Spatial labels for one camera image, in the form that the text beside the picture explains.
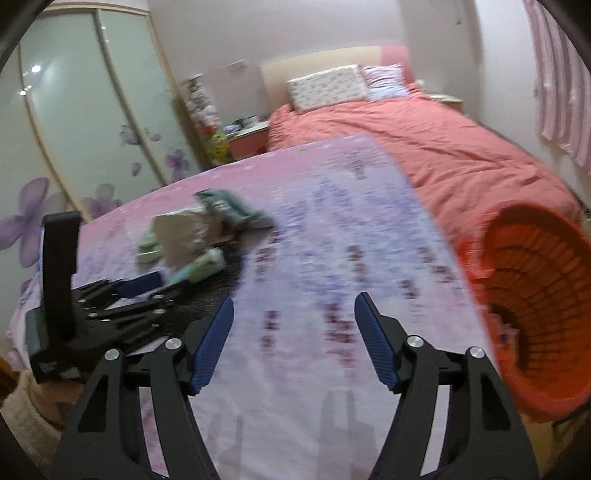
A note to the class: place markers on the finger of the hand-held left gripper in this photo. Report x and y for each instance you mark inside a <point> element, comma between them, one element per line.
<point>152,311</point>
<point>138,284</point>

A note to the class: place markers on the grey green sock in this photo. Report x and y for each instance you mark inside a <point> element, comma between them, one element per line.
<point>231,207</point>

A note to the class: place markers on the stack of plush toys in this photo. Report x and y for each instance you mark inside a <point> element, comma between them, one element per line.
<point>205,115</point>

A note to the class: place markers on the orange plastic basket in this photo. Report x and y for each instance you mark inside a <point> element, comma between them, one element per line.
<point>531,300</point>

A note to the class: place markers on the paper bag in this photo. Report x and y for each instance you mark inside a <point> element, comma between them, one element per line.
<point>180,235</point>

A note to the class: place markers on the pink striped curtain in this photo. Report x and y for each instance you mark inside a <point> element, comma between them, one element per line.
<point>558,83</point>

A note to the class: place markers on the cream and pink headboard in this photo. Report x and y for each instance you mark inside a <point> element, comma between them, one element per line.
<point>314,69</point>

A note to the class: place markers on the bed with red duvet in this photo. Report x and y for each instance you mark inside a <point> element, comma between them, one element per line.
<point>438,147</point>

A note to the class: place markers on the white floral pillow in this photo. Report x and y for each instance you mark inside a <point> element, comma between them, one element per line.
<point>328,87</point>

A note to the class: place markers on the small pale green container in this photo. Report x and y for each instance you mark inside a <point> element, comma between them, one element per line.
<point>147,247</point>

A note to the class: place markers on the green tube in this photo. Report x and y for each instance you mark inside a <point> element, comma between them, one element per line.
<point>198,267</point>

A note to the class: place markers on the pink and white nightstand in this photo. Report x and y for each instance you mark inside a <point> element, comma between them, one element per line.
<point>247,143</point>
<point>445,98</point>

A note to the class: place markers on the white wall switch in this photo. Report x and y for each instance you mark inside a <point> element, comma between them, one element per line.
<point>238,65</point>

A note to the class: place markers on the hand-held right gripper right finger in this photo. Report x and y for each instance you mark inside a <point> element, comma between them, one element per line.
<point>376,341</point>

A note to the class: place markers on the person's left forearm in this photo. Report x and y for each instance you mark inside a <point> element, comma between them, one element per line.
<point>32,415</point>

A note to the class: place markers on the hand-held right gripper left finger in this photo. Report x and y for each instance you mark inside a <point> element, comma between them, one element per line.
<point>212,341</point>

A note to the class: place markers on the white mug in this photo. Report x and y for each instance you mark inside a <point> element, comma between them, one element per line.
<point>250,121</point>

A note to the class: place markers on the flower print sliding wardrobe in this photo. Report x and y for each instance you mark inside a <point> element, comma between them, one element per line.
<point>69,115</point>

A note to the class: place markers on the pink striped pillow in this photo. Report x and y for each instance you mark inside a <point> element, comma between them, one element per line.
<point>385,81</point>

